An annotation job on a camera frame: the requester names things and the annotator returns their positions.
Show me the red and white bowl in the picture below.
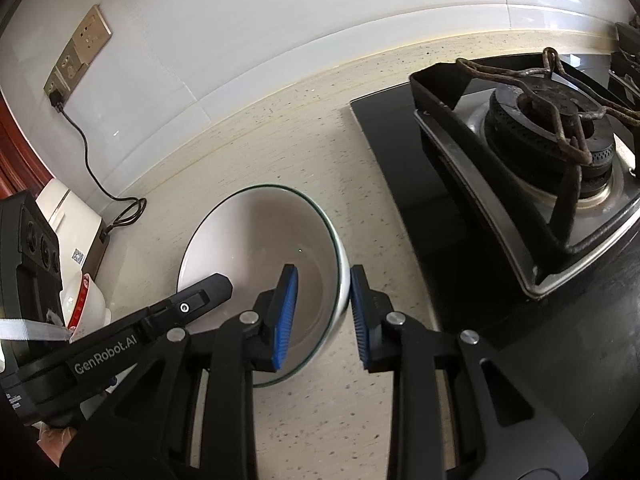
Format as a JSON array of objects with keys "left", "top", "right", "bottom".
[{"left": 60, "top": 272, "right": 112, "bottom": 342}]

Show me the white bowl dark rim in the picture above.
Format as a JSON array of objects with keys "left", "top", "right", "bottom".
[{"left": 177, "top": 184, "right": 350, "bottom": 388}]

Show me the person's hand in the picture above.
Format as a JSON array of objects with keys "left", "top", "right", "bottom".
[{"left": 37, "top": 422, "right": 77, "bottom": 466}]

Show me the cream rice cooker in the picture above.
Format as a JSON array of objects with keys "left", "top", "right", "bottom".
[{"left": 36, "top": 179, "right": 108, "bottom": 286}]

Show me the black gas stove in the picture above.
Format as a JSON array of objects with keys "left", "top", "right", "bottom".
[{"left": 352, "top": 24, "right": 639, "bottom": 455}]

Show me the rusty stove pan support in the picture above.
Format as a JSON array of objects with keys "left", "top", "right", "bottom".
[{"left": 456, "top": 47, "right": 639, "bottom": 245}]

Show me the red wooden window frame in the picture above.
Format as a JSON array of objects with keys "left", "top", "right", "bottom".
[{"left": 0, "top": 98, "right": 52, "bottom": 198}]

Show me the black power cable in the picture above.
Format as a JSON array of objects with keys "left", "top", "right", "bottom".
[{"left": 49, "top": 90, "right": 148, "bottom": 241}]

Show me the gold wall socket panel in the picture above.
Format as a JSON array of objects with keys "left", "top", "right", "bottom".
[{"left": 43, "top": 4, "right": 112, "bottom": 101}]

